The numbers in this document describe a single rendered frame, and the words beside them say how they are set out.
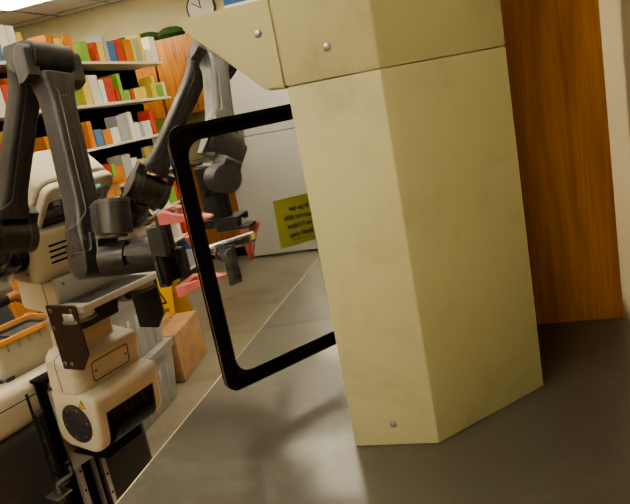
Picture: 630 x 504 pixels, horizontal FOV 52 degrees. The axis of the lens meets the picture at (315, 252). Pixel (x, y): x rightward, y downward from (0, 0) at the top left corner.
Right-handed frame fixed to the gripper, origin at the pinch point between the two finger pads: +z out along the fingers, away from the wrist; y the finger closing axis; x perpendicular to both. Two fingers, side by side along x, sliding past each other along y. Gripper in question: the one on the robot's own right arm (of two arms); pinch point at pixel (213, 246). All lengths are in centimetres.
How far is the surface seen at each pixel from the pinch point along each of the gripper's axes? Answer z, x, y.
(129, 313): -126, 164, -63
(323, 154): 24.7, -17.7, 13.3
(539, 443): 45, -19, -25
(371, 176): 30.0, -17.7, 9.9
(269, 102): -137, 470, 18
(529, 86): 51, 19, 15
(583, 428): 51, -16, -25
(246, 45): 18.0, -17.7, 27.0
